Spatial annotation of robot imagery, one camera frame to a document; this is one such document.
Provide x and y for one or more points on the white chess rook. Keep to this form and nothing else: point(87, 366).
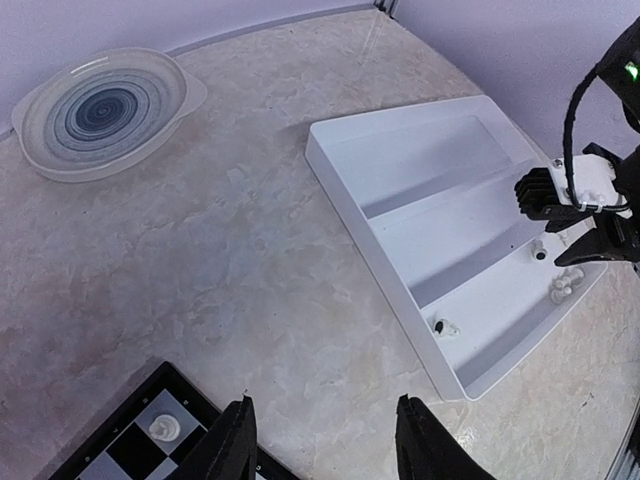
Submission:
point(165, 428)

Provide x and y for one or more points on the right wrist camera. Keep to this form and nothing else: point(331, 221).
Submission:
point(543, 194)

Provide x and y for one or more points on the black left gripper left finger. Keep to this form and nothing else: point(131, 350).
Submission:
point(228, 450)

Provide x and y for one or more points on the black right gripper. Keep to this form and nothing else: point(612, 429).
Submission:
point(616, 236)

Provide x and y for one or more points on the grey swirl ceramic plate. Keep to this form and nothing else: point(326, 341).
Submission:
point(104, 114)

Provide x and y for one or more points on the white chess piece in tray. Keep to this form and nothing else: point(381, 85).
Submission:
point(566, 284)
point(444, 328)
point(538, 250)

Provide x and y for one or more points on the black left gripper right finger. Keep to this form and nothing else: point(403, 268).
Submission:
point(426, 450)

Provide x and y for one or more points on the right aluminium frame post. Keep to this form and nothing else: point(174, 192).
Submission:
point(386, 6)

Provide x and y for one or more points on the white plastic tray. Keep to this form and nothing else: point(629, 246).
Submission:
point(426, 191)

